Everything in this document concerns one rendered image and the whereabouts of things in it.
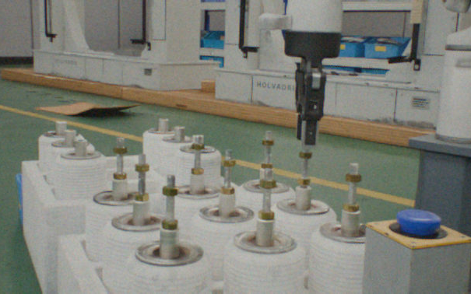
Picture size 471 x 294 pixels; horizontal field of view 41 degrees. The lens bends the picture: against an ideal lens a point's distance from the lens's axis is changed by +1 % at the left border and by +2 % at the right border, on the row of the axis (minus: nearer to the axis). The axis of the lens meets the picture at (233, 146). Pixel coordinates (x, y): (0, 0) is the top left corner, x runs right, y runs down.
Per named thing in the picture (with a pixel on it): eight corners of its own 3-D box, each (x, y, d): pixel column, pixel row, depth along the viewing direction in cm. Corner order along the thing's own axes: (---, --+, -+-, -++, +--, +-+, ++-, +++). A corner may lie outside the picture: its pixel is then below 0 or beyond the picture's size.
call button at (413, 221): (420, 226, 63) (421, 207, 63) (448, 239, 60) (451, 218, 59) (386, 230, 62) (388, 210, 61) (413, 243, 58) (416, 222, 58)
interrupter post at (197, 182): (204, 193, 97) (205, 172, 96) (205, 197, 94) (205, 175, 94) (188, 192, 97) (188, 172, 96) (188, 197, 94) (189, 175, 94)
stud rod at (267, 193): (269, 230, 74) (272, 168, 73) (268, 232, 73) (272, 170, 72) (261, 229, 74) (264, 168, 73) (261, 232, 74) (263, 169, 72)
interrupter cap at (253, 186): (281, 183, 105) (281, 179, 105) (296, 194, 97) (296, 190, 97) (237, 183, 103) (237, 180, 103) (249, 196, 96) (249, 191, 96)
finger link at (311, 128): (305, 106, 83) (304, 143, 84) (307, 109, 81) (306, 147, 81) (317, 106, 83) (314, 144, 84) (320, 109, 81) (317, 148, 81)
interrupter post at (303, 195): (305, 206, 91) (306, 184, 91) (314, 211, 89) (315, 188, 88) (290, 208, 90) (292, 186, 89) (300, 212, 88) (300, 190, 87)
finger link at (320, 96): (305, 70, 80) (301, 113, 83) (307, 75, 78) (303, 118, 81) (326, 71, 80) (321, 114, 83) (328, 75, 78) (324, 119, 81)
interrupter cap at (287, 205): (310, 201, 95) (310, 196, 94) (340, 214, 88) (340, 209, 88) (266, 204, 91) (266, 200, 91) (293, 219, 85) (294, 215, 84)
